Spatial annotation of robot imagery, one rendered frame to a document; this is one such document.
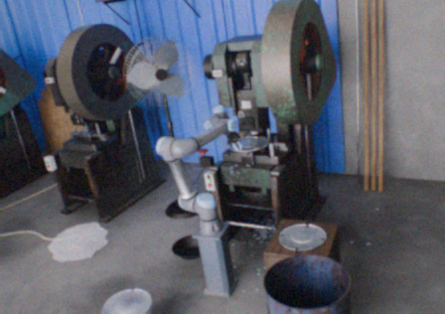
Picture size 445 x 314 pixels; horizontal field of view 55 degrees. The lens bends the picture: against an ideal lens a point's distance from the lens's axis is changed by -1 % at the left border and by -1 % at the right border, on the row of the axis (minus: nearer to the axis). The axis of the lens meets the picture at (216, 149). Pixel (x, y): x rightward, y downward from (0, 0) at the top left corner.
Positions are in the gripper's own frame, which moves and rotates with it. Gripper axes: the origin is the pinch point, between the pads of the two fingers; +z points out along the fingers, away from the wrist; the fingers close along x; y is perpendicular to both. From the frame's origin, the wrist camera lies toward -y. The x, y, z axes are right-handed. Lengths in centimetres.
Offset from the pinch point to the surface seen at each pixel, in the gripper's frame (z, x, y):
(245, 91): -29.7, 25.4, -11.1
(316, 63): -34, 66, 24
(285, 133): 17.4, 40.6, -16.4
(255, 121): -8.0, 21.5, -7.5
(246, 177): 22.1, -4.3, -0.3
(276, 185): 27.1, 7.4, 22.2
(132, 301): 21, -107, 53
